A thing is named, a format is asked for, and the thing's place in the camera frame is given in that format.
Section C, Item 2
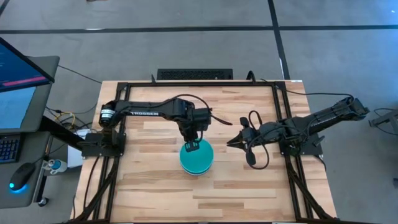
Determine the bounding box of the black computer mouse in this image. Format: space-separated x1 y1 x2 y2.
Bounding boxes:
9 162 36 191

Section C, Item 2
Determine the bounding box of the grey computer desk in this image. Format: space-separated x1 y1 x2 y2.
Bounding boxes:
0 55 60 209

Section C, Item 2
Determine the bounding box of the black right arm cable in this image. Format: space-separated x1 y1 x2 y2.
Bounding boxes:
245 110 271 170

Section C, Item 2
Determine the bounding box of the yellow cable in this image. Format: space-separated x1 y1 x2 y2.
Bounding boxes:
55 111 76 130

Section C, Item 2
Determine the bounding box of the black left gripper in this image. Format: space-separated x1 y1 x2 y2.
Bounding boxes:
180 119 205 153

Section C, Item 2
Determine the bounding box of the white box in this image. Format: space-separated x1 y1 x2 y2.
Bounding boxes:
67 129 91 169

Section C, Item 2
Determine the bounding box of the black aluminium table frame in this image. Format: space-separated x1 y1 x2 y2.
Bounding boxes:
70 81 340 224

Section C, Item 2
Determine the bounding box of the computer monitor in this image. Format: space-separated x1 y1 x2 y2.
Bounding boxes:
0 37 56 93

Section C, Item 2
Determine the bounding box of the black stand on floor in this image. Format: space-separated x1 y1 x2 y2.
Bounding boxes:
368 108 398 136

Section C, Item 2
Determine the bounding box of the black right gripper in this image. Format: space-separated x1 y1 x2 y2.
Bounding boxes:
226 123 282 149

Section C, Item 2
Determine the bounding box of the white bottle with blue cap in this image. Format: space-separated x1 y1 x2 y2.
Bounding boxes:
42 158 68 175

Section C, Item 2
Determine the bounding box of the black keyboard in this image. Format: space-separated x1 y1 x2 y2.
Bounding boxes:
0 134 22 164

